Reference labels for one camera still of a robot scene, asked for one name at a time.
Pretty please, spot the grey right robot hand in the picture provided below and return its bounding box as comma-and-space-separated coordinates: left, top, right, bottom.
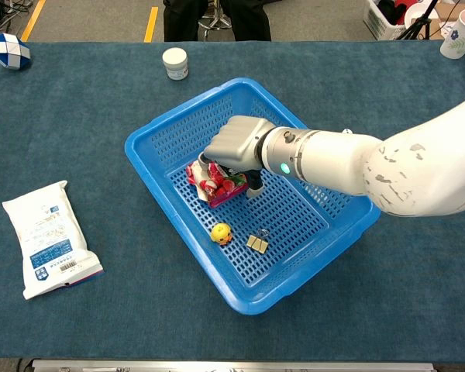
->
198, 115, 275, 199

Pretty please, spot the red drink pouch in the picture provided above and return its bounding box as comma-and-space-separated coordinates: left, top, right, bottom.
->
185, 159, 250, 209

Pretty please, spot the yellow duck toy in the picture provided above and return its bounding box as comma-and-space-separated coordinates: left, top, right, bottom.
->
210, 222, 234, 246

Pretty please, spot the gold binder clip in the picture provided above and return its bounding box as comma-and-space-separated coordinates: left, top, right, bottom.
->
246, 228, 270, 255

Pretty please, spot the blue perforated plastic basket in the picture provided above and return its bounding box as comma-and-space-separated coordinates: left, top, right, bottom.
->
124, 77, 382, 315

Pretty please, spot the white plastic laundry basket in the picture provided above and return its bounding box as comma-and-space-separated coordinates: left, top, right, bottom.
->
362, 0, 441, 42

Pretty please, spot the small white lidded jar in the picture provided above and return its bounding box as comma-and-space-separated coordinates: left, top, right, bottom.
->
161, 46, 189, 81

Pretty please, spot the chrome stool base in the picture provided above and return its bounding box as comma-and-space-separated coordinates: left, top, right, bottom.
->
198, 0, 233, 42

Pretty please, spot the person in black trousers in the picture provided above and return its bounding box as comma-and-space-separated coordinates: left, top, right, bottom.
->
162, 0, 272, 43

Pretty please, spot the yellow floor tape strip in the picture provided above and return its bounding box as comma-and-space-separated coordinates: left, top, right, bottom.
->
20, 0, 47, 43
143, 6, 160, 43

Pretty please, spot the blue felt table cloth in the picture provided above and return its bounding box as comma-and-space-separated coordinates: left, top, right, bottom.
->
0, 40, 465, 361

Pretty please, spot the white blue printed packet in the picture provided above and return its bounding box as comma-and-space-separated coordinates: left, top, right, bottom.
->
2, 180, 105, 301

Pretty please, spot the red cloth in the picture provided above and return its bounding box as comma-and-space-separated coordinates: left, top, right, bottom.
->
393, 0, 422, 16

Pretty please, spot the white bowl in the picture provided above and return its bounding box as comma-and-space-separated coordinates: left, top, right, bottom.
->
404, 6, 439, 29

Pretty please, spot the black tripod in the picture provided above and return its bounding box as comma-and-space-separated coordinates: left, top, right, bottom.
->
394, 0, 439, 41

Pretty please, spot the blue white snake puzzle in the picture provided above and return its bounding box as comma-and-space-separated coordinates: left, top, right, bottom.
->
0, 33, 32, 71

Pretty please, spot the floral print paper cup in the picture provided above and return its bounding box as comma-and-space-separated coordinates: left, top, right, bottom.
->
439, 7, 465, 61

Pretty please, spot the cardboard box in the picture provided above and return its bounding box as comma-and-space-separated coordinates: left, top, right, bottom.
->
429, 2, 465, 40

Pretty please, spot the aluminium table edge rail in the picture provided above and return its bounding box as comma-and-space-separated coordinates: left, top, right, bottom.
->
29, 358, 437, 372

